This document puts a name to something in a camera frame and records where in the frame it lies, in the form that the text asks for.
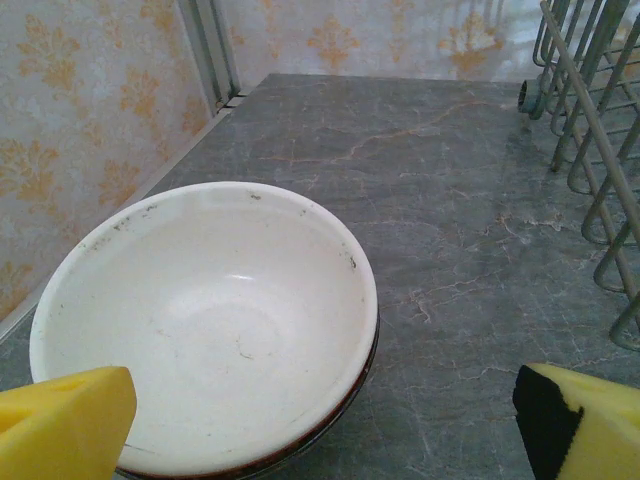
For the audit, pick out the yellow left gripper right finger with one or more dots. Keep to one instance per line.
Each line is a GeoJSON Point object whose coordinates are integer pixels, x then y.
{"type": "Point", "coordinates": [610, 430]}

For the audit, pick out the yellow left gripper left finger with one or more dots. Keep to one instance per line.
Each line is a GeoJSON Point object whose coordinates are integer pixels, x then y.
{"type": "Point", "coordinates": [60, 430]}

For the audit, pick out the white bowl with red stripe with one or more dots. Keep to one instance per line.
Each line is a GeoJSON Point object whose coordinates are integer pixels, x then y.
{"type": "Point", "coordinates": [200, 300]}

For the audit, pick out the aluminium frame post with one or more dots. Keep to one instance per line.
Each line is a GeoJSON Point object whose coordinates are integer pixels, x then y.
{"type": "Point", "coordinates": [210, 50]}

